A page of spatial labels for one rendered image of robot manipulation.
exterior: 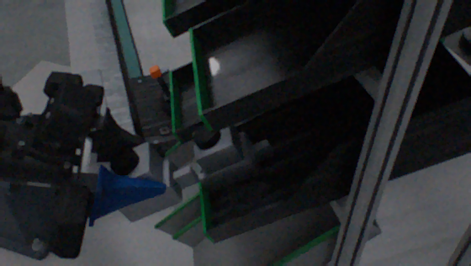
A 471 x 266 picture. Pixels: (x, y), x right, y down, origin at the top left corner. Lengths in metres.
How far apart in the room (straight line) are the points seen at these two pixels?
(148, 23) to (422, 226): 0.87
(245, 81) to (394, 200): 0.66
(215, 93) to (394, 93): 0.15
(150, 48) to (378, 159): 0.94
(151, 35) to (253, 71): 0.92
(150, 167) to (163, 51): 0.80
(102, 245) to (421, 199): 0.62
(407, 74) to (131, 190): 0.27
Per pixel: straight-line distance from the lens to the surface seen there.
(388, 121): 0.37
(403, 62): 0.34
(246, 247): 0.66
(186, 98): 0.66
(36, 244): 0.93
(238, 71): 0.42
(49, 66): 1.37
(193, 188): 0.76
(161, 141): 0.92
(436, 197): 1.05
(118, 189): 0.46
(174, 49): 1.26
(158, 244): 0.91
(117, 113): 1.01
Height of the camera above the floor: 1.62
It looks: 40 degrees down
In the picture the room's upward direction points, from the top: 1 degrees counter-clockwise
